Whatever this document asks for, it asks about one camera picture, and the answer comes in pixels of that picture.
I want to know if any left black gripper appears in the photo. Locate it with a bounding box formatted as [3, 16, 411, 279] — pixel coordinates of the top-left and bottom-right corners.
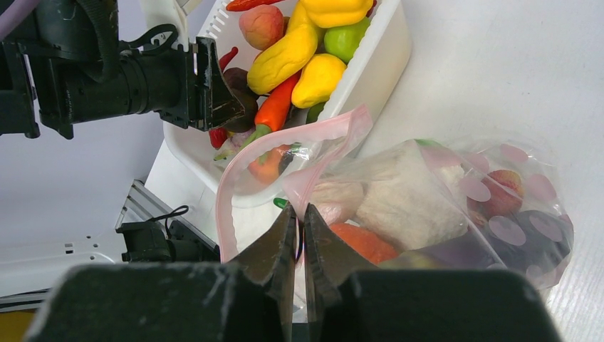
[1, 1, 245, 139]

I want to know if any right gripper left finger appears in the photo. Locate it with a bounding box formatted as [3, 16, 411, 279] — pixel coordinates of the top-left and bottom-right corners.
[24, 206, 297, 341]

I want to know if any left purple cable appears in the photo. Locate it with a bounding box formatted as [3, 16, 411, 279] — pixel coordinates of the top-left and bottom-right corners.
[0, 0, 41, 41]

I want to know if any clear pink-dotted zip bag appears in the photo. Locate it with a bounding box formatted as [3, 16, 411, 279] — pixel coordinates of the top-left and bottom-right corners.
[216, 106, 574, 289]

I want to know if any dark brown fig toy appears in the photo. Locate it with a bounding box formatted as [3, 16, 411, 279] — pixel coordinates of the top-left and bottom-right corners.
[223, 67, 250, 92]

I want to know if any yellow banana toy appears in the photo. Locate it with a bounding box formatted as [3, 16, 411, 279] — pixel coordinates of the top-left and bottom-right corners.
[247, 1, 324, 95]

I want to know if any red chili pepper toy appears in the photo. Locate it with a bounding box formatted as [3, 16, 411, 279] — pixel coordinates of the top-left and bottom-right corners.
[219, 46, 239, 71]

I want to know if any green lime toy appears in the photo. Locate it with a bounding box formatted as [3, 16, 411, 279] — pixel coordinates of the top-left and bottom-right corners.
[323, 18, 370, 64]

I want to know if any yellow bell pepper toy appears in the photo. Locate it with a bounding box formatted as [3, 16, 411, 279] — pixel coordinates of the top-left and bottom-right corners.
[299, 0, 373, 29]

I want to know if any red cherry bunch green stem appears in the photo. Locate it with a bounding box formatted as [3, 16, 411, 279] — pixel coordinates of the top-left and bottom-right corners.
[467, 170, 525, 228]

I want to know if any white plastic food bin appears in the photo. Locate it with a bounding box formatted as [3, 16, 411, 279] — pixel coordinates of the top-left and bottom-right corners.
[164, 1, 412, 208]

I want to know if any purple eggplant toy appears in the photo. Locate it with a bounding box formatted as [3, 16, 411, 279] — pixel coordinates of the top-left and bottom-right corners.
[379, 209, 574, 289]

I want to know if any dark green avocado toy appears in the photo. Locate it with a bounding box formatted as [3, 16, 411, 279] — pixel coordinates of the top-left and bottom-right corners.
[306, 102, 326, 124]

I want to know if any orange pumpkin toy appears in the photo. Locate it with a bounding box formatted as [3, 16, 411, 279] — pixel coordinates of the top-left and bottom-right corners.
[330, 223, 400, 264]

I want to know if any brown mushroom slice toy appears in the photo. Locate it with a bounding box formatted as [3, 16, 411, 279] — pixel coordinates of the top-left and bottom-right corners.
[310, 182, 365, 225]

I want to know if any small red radish toy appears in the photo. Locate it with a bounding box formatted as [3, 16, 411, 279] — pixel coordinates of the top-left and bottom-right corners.
[241, 71, 301, 149]

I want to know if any dark purple plum toy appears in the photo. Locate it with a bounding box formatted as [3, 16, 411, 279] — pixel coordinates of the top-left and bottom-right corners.
[223, 89, 259, 133]

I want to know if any peach toy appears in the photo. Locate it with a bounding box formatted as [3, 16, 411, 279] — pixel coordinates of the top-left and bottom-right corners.
[239, 4, 286, 51]

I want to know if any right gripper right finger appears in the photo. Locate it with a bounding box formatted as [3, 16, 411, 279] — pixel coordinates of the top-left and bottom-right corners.
[303, 205, 561, 341]

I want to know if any yellow lemon toy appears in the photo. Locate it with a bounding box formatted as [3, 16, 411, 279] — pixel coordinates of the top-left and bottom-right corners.
[291, 53, 347, 108]

